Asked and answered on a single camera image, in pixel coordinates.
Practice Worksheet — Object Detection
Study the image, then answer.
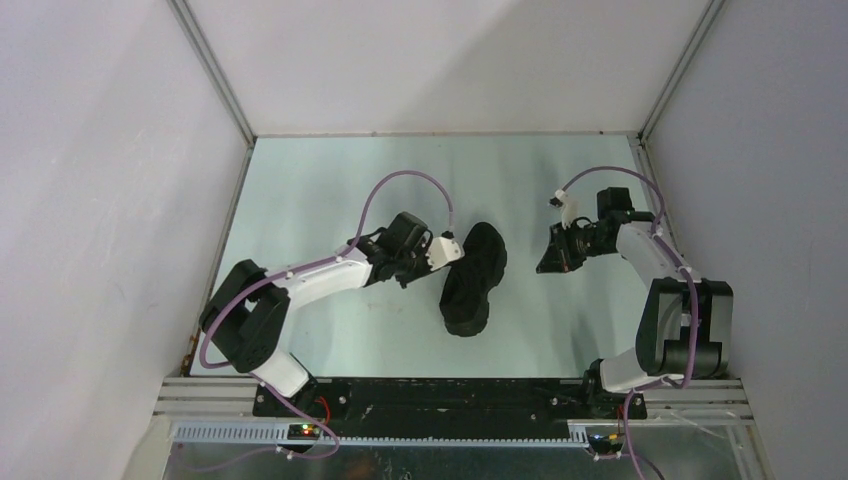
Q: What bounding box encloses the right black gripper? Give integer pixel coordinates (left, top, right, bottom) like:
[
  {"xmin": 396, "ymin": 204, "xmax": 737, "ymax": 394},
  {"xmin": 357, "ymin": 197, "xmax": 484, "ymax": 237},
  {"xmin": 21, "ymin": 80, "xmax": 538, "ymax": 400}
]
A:
[{"xmin": 536, "ymin": 220, "xmax": 613, "ymax": 274}]

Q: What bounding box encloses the black sneaker shoe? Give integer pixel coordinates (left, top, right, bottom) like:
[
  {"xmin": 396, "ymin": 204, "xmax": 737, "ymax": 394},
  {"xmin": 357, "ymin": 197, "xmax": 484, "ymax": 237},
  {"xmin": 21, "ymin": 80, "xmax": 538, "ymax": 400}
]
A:
[{"xmin": 439, "ymin": 222, "xmax": 508, "ymax": 337}]

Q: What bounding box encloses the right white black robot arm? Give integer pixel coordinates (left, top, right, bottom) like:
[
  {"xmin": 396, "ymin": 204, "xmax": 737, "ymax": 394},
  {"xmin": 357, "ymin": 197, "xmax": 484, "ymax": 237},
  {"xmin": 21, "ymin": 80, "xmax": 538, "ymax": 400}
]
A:
[{"xmin": 536, "ymin": 187, "xmax": 734, "ymax": 418}]

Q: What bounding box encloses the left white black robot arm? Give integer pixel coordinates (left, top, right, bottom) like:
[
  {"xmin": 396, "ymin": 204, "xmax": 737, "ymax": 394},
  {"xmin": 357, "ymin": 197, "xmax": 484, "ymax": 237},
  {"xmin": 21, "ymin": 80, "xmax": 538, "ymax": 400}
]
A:
[{"xmin": 199, "ymin": 212, "xmax": 464, "ymax": 417}]

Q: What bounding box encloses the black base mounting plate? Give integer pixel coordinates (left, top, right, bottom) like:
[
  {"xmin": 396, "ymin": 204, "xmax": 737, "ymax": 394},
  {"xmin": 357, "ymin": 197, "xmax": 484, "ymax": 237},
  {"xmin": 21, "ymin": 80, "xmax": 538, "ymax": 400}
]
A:
[{"xmin": 291, "ymin": 377, "xmax": 647, "ymax": 441}]

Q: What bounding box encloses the right circuit board with leds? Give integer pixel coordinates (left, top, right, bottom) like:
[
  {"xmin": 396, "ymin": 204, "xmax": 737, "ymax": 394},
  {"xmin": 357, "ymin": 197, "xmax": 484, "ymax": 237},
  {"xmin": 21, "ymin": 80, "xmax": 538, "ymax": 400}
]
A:
[{"xmin": 587, "ymin": 434, "xmax": 624, "ymax": 458}]

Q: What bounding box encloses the circuit board with leds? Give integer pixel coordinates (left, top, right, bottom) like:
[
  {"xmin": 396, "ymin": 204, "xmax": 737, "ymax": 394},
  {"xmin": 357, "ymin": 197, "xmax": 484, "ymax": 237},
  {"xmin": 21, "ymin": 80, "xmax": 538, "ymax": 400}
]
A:
[
  {"xmin": 286, "ymin": 423, "xmax": 323, "ymax": 441},
  {"xmin": 587, "ymin": 434, "xmax": 624, "ymax": 458}
]

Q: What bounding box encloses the left circuit board with leds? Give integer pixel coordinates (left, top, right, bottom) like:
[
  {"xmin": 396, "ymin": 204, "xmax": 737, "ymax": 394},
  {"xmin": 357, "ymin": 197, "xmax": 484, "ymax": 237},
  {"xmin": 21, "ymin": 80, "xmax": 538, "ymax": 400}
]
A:
[{"xmin": 286, "ymin": 423, "xmax": 323, "ymax": 441}]

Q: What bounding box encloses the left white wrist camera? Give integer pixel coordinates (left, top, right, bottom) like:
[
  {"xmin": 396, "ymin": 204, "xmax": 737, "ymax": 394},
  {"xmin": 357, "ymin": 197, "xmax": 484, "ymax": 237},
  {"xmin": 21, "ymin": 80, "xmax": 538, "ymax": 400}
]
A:
[{"xmin": 425, "ymin": 231, "xmax": 465, "ymax": 272}]

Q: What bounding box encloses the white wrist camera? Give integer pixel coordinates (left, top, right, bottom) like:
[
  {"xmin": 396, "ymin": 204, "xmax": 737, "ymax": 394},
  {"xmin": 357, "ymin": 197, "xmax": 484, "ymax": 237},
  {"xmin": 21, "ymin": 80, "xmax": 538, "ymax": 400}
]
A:
[
  {"xmin": 425, "ymin": 231, "xmax": 465, "ymax": 272},
  {"xmin": 549, "ymin": 189, "xmax": 579, "ymax": 229}
]

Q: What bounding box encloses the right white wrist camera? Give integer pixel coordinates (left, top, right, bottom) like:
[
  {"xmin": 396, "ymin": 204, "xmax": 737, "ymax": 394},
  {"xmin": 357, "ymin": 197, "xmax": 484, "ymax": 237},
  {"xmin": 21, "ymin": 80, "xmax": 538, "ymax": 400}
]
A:
[{"xmin": 549, "ymin": 189, "xmax": 579, "ymax": 229}]

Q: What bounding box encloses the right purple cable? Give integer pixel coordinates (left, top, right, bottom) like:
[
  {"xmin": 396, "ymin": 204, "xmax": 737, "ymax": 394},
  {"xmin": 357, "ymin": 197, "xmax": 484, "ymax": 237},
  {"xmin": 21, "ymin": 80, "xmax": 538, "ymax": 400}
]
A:
[{"xmin": 559, "ymin": 166, "xmax": 701, "ymax": 480}]

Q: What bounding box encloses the purple cable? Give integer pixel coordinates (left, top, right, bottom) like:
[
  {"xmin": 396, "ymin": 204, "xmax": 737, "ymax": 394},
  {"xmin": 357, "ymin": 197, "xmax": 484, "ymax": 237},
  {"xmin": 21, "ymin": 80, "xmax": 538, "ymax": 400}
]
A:
[
  {"xmin": 559, "ymin": 166, "xmax": 701, "ymax": 480},
  {"xmin": 170, "ymin": 170, "xmax": 457, "ymax": 473}
]

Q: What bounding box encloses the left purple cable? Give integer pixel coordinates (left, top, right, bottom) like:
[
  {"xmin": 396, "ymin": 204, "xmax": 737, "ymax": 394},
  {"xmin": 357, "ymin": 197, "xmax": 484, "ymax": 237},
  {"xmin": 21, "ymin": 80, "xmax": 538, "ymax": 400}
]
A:
[{"xmin": 170, "ymin": 170, "xmax": 457, "ymax": 473}]

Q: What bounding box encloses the aluminium front rail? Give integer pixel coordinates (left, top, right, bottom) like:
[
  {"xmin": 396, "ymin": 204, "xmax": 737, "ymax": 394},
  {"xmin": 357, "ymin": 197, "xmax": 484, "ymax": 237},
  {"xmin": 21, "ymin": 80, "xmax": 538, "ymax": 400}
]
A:
[{"xmin": 153, "ymin": 377, "xmax": 754, "ymax": 426}]

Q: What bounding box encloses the slotted grey cable duct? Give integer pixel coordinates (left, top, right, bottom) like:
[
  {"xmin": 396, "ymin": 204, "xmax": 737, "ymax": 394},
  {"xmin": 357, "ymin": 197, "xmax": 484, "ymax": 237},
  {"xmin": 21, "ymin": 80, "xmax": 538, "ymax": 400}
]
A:
[{"xmin": 171, "ymin": 421, "xmax": 589, "ymax": 448}]

